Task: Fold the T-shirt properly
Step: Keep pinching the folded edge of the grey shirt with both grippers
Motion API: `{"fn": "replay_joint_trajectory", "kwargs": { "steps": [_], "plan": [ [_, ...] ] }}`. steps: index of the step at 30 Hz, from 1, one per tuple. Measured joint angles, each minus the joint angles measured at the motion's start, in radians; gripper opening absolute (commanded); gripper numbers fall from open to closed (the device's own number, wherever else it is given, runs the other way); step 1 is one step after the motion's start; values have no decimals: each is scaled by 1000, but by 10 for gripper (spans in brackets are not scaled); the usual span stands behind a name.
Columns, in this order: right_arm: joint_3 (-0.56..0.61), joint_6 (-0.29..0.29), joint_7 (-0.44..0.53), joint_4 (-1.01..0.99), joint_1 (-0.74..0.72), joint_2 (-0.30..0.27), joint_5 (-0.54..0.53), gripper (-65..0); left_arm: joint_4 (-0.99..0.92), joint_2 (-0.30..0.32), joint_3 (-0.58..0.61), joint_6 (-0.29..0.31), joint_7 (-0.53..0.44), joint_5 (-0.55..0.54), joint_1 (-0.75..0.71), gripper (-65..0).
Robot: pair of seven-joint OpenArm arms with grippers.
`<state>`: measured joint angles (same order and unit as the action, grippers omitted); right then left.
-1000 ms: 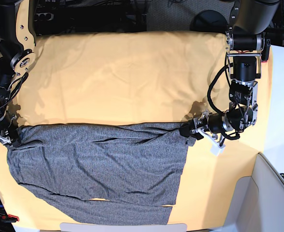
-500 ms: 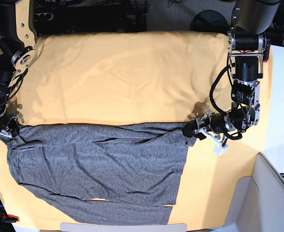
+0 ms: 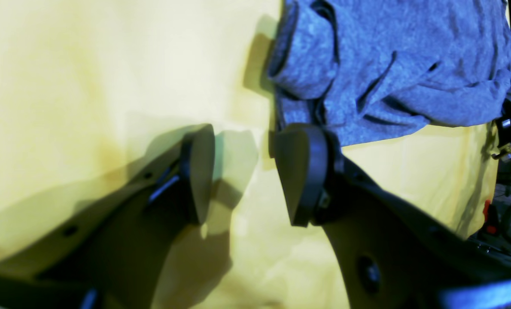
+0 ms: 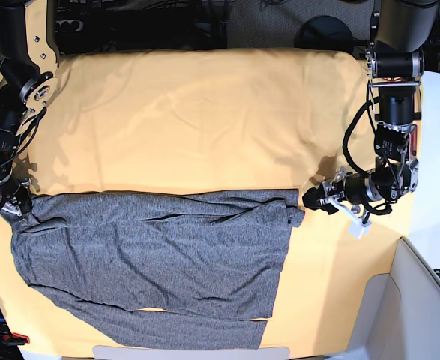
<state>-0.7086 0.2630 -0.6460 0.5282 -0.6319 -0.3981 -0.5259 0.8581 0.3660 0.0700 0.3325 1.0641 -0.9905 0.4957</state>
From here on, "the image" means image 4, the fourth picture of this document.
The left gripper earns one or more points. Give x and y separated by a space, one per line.
346 192

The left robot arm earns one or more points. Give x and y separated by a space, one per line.
395 63

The red clamp left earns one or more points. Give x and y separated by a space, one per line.
14 339

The black round base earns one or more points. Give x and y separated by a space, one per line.
324 33

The grey long-sleeve T-shirt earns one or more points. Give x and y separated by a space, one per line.
170 272

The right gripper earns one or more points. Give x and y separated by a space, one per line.
15 196

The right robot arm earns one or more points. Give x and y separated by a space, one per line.
28 64

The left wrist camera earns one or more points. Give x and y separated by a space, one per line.
359 229

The yellow table cloth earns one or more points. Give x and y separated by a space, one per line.
185 123

